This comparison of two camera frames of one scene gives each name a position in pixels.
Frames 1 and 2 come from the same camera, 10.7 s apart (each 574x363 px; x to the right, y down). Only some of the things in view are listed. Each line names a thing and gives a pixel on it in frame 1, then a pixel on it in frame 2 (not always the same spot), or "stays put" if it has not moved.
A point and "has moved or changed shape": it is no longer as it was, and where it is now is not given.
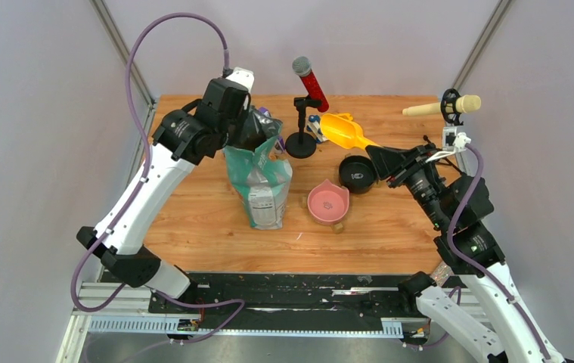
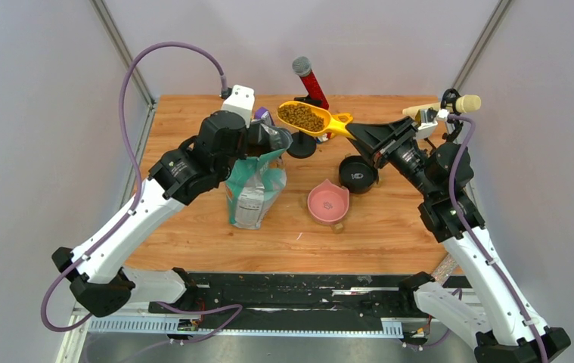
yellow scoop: (340, 130) has moved or changed shape
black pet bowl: (357, 174) stays put
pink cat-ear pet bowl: (328, 203) stays put
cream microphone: (467, 103) stays put
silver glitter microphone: (442, 274) stays put
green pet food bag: (257, 171) has moved or changed shape
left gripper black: (235, 136) to (249, 125)
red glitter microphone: (302, 66) stays put
